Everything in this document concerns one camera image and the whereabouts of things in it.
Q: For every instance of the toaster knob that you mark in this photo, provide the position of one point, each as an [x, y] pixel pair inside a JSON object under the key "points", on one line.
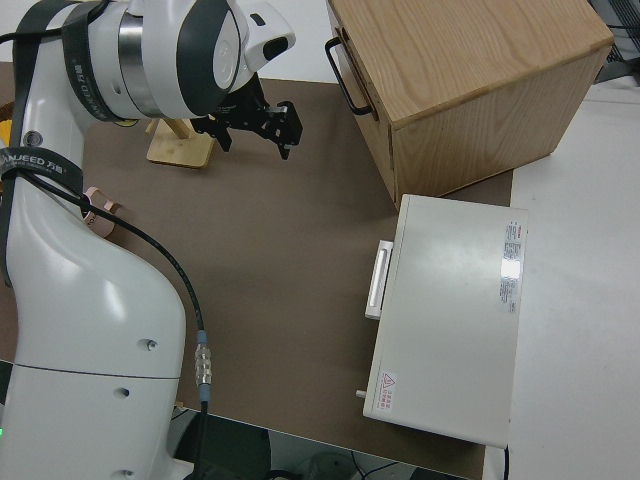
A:
{"points": [[359, 393]]}

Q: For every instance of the wooden cabinet box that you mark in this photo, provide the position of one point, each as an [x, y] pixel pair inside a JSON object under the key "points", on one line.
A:
{"points": [[475, 100]]}

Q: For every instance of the yellow corn cob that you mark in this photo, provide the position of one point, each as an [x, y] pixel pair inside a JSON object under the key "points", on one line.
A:
{"points": [[4, 135]]}

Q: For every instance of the brown table mat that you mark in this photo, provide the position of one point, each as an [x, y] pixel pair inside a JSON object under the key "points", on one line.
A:
{"points": [[280, 250]]}

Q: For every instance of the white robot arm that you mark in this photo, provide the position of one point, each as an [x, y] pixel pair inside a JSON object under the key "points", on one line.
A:
{"points": [[90, 310]]}

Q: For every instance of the wooden stand base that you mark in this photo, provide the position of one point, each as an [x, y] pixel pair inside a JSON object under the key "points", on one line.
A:
{"points": [[175, 152]]}

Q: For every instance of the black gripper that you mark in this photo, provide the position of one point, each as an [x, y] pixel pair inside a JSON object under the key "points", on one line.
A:
{"points": [[240, 112]]}

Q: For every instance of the pink cup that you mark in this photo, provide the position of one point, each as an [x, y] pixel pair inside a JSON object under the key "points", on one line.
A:
{"points": [[97, 225]]}

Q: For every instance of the cream toaster oven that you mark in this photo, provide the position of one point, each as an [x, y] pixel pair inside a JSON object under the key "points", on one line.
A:
{"points": [[450, 310]]}

